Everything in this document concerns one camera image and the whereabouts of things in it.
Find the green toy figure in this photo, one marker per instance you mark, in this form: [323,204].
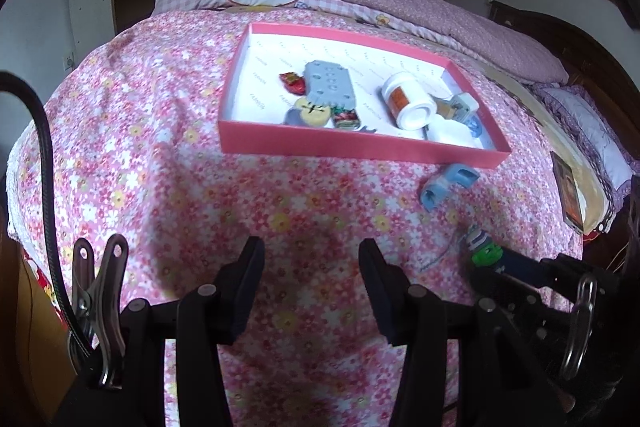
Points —
[482,252]

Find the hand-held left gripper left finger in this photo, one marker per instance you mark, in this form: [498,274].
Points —
[247,287]

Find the grey perforated toy block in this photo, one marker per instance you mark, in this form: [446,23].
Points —
[327,82]

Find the dark wooden headboard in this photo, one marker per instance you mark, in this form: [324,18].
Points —
[590,52]

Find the black smartphone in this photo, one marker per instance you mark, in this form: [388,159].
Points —
[567,192]

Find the white earbuds case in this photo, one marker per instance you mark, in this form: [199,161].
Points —
[447,132]

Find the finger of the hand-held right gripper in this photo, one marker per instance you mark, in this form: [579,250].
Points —
[522,268]
[500,289]

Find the white bottle with orange label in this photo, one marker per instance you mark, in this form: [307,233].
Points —
[410,107]

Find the pink cardboard box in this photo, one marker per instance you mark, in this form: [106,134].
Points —
[350,144]

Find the white charger adapter cube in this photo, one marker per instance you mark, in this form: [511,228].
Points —
[465,103]

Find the white wall socket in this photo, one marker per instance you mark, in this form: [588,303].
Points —
[67,62]

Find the pink floral bedsheet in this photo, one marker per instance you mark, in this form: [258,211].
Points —
[150,132]

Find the beige sleeping mat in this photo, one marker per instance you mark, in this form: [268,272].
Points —
[590,202]

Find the purple frilled pillow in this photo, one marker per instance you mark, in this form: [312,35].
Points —
[595,137]

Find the green lighter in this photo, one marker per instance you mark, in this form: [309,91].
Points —
[346,119]

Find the white bedside cabinet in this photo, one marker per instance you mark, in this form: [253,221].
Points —
[90,17]

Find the red toy car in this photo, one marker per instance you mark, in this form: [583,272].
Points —
[292,83]

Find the metal spring clip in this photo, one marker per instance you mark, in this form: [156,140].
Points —
[105,307]

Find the blue correction tape dispenser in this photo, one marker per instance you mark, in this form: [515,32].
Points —
[475,127]

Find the red printed cloth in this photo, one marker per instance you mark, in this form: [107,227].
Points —
[40,277]

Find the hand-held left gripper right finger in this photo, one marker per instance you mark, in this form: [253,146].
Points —
[375,287]

